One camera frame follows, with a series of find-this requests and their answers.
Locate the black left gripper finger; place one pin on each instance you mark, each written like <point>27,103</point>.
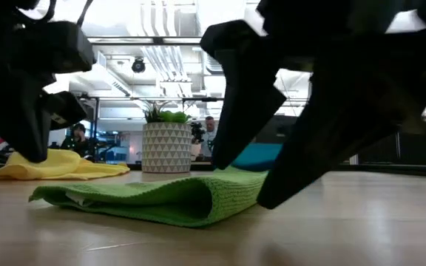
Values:
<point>39,142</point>
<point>19,142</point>

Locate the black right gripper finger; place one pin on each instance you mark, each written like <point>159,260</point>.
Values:
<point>338,125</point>
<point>246,92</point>

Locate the yellow microfiber towel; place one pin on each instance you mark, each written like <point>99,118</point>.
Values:
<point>80,168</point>

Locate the green microfiber towel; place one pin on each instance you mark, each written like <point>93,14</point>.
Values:
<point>142,199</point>

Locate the black background robot arm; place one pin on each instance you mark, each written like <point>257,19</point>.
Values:
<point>197,132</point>

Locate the person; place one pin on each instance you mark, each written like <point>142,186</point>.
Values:
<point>78,140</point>
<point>210,138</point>

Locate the black computer monitor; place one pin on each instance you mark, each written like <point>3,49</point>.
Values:
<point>283,129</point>

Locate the blue plastic bin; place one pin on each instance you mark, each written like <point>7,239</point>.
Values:
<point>257,157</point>

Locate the black partition curtain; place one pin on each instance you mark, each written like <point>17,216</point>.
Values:
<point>416,147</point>

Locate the succulent in triangle-patterned pot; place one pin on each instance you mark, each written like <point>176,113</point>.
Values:
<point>166,147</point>

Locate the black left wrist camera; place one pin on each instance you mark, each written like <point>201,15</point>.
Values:
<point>57,48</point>

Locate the black metal table frame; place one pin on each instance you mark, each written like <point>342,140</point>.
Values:
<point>205,167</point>

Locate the black background rig frame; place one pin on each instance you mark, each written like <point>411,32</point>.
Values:
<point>142,98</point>

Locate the black overhead frame beam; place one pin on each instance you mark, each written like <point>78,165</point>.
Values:
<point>142,40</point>

